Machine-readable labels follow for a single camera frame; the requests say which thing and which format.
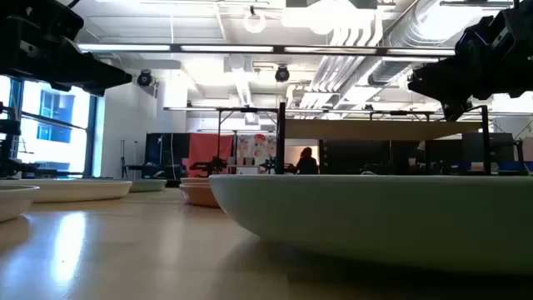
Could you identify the terracotta plate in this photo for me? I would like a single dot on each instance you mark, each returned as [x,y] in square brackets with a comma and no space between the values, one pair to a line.
[197,196]

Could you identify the cream white plate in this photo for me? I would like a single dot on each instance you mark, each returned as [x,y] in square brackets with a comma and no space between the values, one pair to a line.
[83,191]

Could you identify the person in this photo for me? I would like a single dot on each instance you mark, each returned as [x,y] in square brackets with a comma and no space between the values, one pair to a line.
[307,164]

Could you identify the black round ceiling spotlight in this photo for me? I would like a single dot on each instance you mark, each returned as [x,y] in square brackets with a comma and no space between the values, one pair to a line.
[144,78]
[282,74]

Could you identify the black partition panel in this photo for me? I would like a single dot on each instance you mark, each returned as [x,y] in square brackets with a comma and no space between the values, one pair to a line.
[354,156]

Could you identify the silver ventilation duct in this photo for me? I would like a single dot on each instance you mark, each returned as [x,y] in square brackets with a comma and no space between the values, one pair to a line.
[399,62]

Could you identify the black dish rack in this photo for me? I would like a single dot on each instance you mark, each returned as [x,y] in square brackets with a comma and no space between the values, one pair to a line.
[375,130]

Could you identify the mint green plate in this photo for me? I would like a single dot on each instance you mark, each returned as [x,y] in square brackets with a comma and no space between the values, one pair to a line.
[375,216]

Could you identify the red cloth panel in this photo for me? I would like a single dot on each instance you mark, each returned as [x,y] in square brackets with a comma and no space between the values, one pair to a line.
[206,150]

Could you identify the floral poster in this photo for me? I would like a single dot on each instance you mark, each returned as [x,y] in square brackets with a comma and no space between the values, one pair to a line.
[256,150]

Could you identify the beige grey plate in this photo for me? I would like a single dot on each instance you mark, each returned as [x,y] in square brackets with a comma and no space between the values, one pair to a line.
[12,204]

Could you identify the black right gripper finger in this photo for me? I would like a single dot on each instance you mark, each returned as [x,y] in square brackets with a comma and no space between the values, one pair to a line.
[454,110]
[441,83]

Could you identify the blue storage box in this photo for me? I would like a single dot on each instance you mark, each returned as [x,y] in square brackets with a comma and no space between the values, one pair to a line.
[512,166]

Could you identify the black background robot arm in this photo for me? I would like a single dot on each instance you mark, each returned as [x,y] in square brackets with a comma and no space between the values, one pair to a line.
[270,166]
[210,166]

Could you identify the large window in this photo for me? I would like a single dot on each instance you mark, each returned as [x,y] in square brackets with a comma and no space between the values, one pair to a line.
[58,137]

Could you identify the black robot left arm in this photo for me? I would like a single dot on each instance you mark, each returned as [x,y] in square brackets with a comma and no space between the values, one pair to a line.
[7,143]

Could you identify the black background workstation frame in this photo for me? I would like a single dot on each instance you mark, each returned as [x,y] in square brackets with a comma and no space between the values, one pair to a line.
[250,110]

